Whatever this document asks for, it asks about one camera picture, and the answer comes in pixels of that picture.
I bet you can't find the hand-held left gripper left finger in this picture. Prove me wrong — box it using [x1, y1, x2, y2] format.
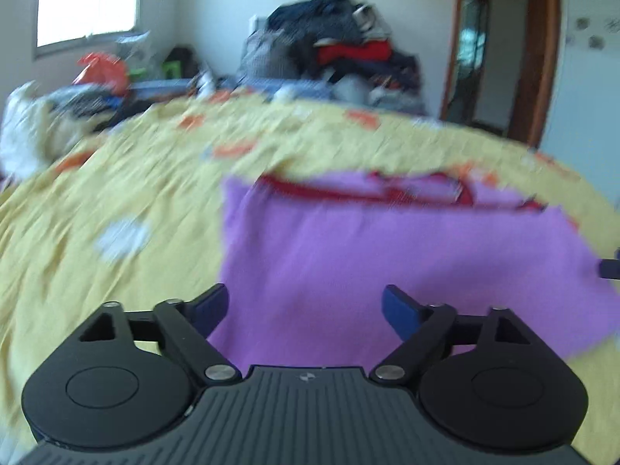
[77, 283, 243, 389]

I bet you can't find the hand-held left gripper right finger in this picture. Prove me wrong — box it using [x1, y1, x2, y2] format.
[368, 285, 534, 388]

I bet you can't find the purple sweater red collar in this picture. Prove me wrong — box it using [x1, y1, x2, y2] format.
[220, 169, 620, 366]

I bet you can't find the pile of folded clothes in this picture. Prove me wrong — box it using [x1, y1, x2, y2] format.
[266, 0, 428, 110]

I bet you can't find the yellow floral bedsheet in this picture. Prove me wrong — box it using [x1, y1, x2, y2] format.
[0, 90, 620, 453]

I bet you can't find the dark brown cloth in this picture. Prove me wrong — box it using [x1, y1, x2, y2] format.
[94, 99, 170, 131]

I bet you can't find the white plastic bag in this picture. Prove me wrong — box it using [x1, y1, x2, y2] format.
[332, 77, 383, 105]

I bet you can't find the black white striped cloth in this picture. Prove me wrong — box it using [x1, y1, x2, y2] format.
[53, 84, 131, 124]

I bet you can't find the black backpack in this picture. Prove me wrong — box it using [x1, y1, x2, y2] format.
[166, 46, 200, 79]

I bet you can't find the houndstooth bag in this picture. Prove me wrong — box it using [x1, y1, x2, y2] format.
[239, 28, 302, 82]

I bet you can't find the orange plastic bag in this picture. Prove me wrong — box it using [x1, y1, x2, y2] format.
[72, 52, 131, 96]

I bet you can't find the white padded jacket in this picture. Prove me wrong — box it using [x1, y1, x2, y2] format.
[0, 81, 66, 177]

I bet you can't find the green patterned pillow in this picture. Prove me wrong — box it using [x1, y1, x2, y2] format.
[116, 31, 157, 81]

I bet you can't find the window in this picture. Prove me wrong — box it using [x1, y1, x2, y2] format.
[33, 0, 145, 60]

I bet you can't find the wooden door frame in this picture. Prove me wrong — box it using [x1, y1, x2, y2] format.
[438, 0, 563, 148]

